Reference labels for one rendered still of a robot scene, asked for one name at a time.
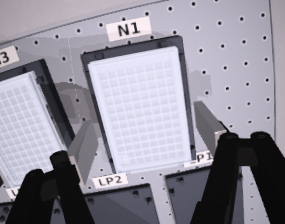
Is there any grey perforated base plate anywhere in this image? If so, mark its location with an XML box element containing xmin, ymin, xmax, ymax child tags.
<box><xmin>0</xmin><ymin>0</ymin><xmax>277</xmax><ymax>224</ymax></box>

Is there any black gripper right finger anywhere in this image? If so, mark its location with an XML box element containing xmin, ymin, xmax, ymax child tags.
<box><xmin>190</xmin><ymin>100</ymin><xmax>285</xmax><ymax>224</ymax></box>

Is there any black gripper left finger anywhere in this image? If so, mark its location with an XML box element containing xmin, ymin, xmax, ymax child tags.
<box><xmin>5</xmin><ymin>120</ymin><xmax>99</xmax><ymax>224</ymax></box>

